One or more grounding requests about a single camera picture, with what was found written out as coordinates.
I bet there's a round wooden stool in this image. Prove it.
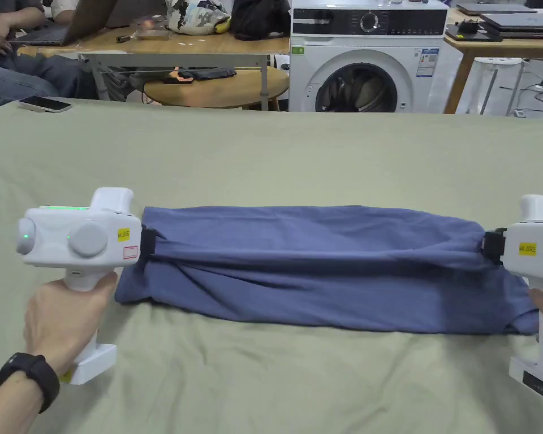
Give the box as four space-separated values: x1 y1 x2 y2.
142 64 290 111

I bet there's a person's left forearm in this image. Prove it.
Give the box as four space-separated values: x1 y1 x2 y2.
0 352 61 434

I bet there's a person's left hand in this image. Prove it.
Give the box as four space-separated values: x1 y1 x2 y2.
23 271 119 376

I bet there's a smartphone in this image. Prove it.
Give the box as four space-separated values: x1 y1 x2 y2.
18 96 73 114

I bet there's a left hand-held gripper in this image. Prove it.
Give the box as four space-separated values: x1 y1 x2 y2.
15 187 159 386

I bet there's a wooden table with laptops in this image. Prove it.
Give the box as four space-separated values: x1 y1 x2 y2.
442 2 543 115

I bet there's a dark blue shirt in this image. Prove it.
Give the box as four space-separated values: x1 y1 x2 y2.
114 205 540 336

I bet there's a bed with pale green sheet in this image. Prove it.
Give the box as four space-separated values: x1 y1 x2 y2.
0 97 543 434

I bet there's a white washing machine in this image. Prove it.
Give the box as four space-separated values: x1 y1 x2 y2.
288 0 463 114

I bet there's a wooden folding table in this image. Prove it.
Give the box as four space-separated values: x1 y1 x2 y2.
18 0 291 111

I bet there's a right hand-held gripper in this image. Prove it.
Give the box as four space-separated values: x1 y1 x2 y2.
481 194 543 401

